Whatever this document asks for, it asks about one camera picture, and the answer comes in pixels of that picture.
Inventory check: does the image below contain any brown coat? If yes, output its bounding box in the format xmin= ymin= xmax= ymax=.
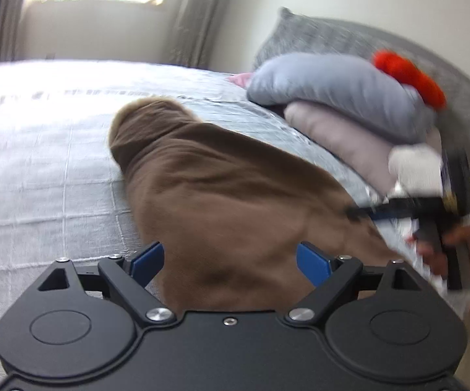
xmin=108 ymin=98 xmax=395 ymax=312

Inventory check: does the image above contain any grey checked bedspread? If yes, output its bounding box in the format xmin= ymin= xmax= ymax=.
xmin=0 ymin=58 xmax=448 ymax=330

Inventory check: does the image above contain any pink small cloth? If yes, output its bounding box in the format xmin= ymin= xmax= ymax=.
xmin=228 ymin=72 xmax=253 ymax=89

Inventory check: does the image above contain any grey plush toy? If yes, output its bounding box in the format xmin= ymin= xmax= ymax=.
xmin=246 ymin=52 xmax=436 ymax=144

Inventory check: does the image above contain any grey window curtain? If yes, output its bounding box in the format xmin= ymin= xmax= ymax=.
xmin=164 ymin=0 xmax=230 ymax=69

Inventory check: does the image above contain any grey knitted pillow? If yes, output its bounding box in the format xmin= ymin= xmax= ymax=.
xmin=252 ymin=7 xmax=470 ymax=165

